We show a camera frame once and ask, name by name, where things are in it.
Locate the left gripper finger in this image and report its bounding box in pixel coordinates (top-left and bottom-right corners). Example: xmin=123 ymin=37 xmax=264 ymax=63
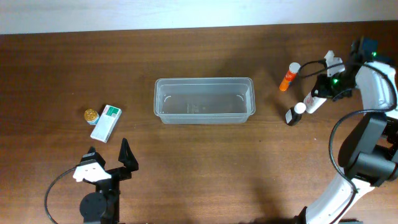
xmin=118 ymin=138 xmax=139 ymax=171
xmin=80 ymin=147 xmax=106 ymax=170

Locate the clear plastic container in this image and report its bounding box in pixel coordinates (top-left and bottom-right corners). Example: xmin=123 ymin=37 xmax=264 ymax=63
xmin=154 ymin=77 xmax=256 ymax=124

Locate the dark bottle white cap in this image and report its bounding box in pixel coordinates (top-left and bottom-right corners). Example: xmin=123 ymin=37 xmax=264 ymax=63
xmin=285 ymin=102 xmax=307 ymax=126

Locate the white green medicine box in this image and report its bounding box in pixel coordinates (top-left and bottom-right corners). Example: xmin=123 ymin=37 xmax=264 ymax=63
xmin=90 ymin=105 xmax=122 ymax=143

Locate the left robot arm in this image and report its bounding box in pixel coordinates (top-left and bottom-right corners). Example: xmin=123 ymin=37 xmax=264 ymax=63
xmin=73 ymin=138 xmax=139 ymax=224

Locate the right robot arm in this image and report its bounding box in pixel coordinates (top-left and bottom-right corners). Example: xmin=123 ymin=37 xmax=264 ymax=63
xmin=285 ymin=37 xmax=397 ymax=224

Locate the small jar gold lid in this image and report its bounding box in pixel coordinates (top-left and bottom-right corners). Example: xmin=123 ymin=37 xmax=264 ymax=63
xmin=83 ymin=109 xmax=100 ymax=125

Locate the orange tube white cap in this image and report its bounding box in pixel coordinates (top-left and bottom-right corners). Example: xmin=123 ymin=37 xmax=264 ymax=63
xmin=279 ymin=62 xmax=300 ymax=91

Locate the white spray bottle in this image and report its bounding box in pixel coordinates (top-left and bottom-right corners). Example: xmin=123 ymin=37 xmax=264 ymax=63
xmin=303 ymin=92 xmax=327 ymax=114

